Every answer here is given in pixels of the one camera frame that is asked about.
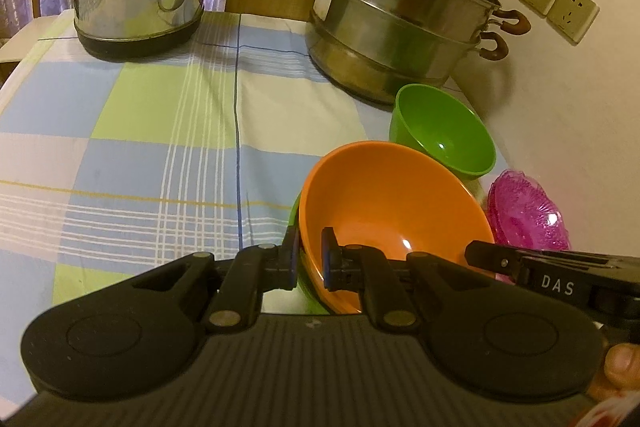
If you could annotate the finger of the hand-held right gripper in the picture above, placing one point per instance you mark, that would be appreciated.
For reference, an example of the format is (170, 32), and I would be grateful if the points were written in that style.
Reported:
(492, 259)

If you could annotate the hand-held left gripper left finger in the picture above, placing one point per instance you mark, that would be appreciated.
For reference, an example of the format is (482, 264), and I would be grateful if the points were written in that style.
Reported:
(292, 257)

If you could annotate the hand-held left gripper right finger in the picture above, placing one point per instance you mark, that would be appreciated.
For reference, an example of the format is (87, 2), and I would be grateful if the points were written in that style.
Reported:
(328, 257)

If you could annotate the large green plastic bowl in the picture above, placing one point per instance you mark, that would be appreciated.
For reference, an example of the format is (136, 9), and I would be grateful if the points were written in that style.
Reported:
(293, 214)

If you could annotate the orange plastic bowl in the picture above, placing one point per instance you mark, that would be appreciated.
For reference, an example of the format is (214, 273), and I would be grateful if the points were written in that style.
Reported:
(400, 207)

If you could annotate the person's right hand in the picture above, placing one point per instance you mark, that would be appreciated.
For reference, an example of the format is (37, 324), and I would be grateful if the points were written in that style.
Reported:
(622, 367)

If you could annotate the small green plastic bowl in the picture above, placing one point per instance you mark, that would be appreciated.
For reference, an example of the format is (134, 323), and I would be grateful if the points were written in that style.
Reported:
(445, 132)

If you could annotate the checkered tablecloth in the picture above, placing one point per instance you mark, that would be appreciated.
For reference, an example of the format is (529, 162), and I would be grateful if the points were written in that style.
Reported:
(150, 157)

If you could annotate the stainless steel steamer pot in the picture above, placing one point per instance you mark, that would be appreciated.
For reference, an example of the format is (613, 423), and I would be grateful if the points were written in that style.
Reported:
(400, 7)

